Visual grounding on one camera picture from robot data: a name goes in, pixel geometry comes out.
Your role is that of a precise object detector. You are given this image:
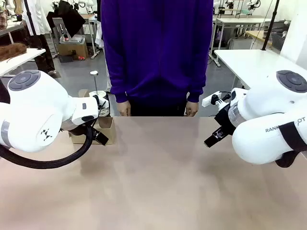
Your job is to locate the brown cardboard box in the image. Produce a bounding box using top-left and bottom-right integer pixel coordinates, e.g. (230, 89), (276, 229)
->
(57, 42), (89, 61)

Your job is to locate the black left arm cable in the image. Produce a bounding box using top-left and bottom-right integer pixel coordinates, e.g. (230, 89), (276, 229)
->
(0, 119), (96, 170)

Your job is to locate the white power strip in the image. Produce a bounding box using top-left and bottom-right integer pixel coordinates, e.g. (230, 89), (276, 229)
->
(201, 90), (221, 107)

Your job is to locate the brown furry bundle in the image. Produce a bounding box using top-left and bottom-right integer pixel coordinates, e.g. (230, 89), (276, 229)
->
(0, 43), (27, 62)

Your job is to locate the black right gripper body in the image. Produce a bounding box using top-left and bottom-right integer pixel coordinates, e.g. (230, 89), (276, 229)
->
(214, 105), (237, 135)

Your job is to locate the person's right hand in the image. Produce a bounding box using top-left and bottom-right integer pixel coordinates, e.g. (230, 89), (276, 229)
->
(117, 100), (132, 117)

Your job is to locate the person's left hand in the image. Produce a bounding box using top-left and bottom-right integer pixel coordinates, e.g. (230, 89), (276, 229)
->
(185, 100), (200, 117)

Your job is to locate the large white table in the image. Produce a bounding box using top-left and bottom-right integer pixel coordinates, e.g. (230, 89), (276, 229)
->
(213, 49), (307, 90)

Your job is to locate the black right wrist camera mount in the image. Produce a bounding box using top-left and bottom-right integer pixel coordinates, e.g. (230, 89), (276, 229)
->
(210, 94), (231, 107)

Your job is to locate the person in purple sweater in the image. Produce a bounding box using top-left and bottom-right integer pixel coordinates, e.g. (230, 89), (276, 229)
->
(100, 0), (214, 117)

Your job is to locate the black stand pole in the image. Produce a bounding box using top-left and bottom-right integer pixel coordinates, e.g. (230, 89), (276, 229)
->
(261, 0), (281, 51)

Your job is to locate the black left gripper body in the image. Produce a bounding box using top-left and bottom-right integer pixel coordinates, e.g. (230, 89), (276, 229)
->
(61, 121), (96, 138)

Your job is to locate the white side table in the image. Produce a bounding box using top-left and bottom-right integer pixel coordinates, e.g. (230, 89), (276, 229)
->
(0, 47), (47, 78)

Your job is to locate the white hanging coat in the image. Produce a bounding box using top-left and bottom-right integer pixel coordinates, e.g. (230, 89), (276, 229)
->
(22, 0), (52, 37)

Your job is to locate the round white pedestal stand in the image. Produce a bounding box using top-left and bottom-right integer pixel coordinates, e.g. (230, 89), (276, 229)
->
(88, 70), (106, 98)

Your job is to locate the black hanging garment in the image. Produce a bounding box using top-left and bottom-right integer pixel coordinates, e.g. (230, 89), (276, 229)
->
(46, 0), (86, 37)

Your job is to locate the brown cardboard cup carrier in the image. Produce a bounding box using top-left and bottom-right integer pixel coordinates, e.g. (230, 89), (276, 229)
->
(69, 116), (116, 145)

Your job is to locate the grey mesh crate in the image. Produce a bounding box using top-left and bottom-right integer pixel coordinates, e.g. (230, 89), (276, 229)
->
(270, 21), (291, 51)

